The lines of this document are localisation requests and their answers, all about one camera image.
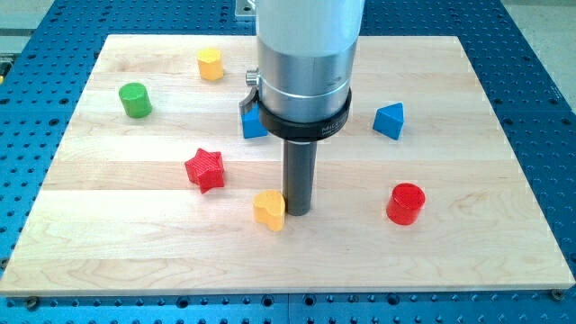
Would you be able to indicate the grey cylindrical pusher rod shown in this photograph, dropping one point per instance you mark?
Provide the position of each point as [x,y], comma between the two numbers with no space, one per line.
[299,160]

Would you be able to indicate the red star block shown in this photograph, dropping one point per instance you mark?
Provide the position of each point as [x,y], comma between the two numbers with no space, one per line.
[206,170]

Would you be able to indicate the light wooden board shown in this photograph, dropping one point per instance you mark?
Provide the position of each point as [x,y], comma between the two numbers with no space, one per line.
[117,214]

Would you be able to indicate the blue triangle block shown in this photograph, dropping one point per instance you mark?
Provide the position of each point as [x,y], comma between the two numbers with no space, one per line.
[389,120]

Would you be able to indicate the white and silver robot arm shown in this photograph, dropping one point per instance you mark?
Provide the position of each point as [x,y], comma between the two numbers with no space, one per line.
[300,89]

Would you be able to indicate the yellow heart block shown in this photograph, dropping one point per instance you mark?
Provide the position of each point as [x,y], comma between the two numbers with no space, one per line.
[269,209]

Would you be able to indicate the blue perforated metal base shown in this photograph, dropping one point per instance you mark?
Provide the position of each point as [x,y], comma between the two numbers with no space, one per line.
[45,82]

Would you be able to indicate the yellow hexagon block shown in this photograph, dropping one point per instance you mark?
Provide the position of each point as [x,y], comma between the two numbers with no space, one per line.
[210,65]

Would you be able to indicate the blue cube block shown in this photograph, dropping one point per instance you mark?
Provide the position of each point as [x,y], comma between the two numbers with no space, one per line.
[251,125]

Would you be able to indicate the red cylinder block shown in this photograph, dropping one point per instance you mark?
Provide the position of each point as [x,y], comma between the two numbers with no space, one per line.
[405,204]

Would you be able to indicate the green cylinder block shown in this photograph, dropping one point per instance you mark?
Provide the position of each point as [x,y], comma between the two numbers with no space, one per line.
[135,100]

